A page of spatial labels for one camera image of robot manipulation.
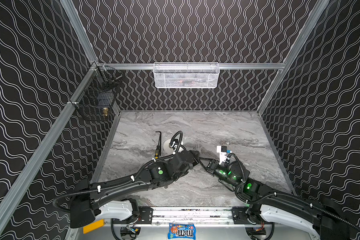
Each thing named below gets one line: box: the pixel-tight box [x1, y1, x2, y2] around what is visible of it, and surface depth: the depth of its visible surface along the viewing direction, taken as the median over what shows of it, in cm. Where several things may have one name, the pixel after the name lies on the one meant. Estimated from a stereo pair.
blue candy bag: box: [167, 223, 196, 240], surface depth 71 cm
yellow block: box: [83, 219, 105, 234], surface depth 73 cm
